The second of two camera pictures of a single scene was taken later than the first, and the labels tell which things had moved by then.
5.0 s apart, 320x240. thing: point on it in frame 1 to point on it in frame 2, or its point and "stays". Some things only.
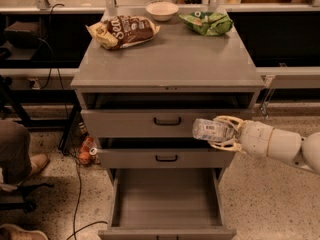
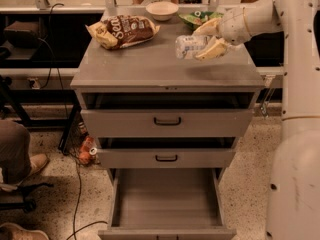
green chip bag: x=207 y=23 stays
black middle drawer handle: x=166 y=160 stays
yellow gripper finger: x=230 y=145 to x=209 y=27
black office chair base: x=26 y=205 stays
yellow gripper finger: x=234 y=122 to x=215 y=50
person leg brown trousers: x=15 y=151 stays
